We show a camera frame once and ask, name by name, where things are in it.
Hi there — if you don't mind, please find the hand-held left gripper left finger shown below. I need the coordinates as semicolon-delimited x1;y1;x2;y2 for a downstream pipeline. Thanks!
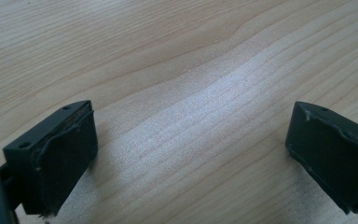
2;99;99;217

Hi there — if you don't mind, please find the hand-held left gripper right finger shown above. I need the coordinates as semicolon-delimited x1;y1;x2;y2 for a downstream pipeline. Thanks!
284;100;358;216

